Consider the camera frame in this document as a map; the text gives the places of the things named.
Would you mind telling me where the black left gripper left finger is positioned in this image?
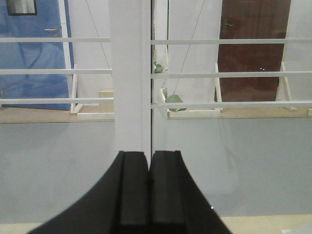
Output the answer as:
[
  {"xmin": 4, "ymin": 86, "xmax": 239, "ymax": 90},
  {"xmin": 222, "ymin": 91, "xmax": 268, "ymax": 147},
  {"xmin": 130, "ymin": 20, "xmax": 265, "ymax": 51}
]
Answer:
[{"xmin": 30, "ymin": 151, "xmax": 149, "ymax": 234}]

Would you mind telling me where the fixed white glass panel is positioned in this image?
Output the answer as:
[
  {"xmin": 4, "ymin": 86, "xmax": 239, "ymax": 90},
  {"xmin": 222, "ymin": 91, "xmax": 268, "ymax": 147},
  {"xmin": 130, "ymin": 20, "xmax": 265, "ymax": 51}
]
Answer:
[{"xmin": 152, "ymin": 0, "xmax": 312, "ymax": 216}]

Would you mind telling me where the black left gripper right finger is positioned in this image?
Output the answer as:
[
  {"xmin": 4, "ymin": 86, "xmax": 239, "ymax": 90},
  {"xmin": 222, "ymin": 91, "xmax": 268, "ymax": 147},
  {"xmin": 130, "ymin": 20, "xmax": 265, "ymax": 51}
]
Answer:
[{"xmin": 150, "ymin": 151, "xmax": 230, "ymax": 234}]

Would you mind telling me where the light wooden box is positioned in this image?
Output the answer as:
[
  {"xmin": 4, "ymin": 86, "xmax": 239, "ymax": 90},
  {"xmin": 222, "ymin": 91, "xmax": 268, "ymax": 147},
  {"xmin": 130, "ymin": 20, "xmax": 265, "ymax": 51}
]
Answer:
[{"xmin": 98, "ymin": 89, "xmax": 114, "ymax": 105}]

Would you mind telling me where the white sliding glass door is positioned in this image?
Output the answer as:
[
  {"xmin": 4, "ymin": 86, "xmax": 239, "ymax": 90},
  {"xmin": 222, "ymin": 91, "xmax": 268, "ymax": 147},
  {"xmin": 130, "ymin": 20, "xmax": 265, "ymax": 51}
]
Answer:
[{"xmin": 0, "ymin": 0, "xmax": 153, "ymax": 156}]

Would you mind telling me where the blue door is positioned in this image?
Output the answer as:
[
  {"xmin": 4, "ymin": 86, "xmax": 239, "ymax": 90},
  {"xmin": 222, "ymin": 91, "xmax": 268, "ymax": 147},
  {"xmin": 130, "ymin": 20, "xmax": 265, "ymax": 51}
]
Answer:
[{"xmin": 0, "ymin": 0, "xmax": 69, "ymax": 99}]

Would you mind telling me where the green leafy plant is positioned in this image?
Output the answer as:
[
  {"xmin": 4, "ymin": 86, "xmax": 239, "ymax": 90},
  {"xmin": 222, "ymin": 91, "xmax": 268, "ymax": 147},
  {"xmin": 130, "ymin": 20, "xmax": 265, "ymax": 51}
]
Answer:
[{"xmin": 154, "ymin": 62, "xmax": 187, "ymax": 112}]

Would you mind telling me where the brown wooden door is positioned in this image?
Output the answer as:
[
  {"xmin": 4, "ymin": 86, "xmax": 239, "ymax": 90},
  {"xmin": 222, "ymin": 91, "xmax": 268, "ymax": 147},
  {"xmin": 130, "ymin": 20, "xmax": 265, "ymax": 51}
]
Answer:
[{"xmin": 218, "ymin": 0, "xmax": 291, "ymax": 102}]

